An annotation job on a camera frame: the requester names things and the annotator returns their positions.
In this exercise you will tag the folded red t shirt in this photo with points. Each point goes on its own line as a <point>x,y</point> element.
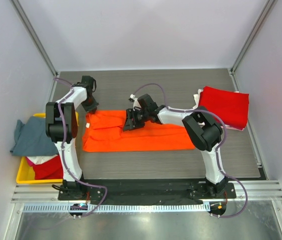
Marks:
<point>231,107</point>

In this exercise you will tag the left aluminium frame post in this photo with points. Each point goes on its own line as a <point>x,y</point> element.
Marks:
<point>33,35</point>

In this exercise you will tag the folded white t shirt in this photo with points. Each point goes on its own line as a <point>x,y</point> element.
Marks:
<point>196,98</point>

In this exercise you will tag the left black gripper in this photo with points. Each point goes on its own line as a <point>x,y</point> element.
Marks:
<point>93,107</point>

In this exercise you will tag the yellow plastic bin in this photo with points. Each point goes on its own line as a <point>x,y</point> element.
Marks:
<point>26,174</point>

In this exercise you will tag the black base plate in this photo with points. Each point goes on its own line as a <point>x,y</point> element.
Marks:
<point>145,192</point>

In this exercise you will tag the orange t shirt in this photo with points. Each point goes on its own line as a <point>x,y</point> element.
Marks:
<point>104,134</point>

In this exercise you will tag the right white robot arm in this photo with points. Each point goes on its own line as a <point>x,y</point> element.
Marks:
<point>203,130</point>

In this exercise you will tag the right aluminium frame post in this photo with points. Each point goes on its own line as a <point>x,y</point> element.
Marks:
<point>261,19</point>

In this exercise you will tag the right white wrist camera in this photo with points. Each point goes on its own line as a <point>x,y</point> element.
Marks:
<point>134,100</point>

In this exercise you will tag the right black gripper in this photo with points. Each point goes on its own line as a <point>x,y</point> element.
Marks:
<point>136,116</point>

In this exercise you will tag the white slotted cable duct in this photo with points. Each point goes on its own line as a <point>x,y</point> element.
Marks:
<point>85,208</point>

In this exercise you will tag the red shirt in bin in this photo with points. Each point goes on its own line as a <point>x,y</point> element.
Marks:
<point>51,169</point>

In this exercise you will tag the aluminium frame post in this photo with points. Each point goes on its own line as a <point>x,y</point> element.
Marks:
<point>261,19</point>
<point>33,35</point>

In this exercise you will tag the grey blue t shirt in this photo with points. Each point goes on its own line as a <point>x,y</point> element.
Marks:
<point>31,139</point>

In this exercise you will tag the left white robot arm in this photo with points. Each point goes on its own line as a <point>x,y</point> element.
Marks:
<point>61,126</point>

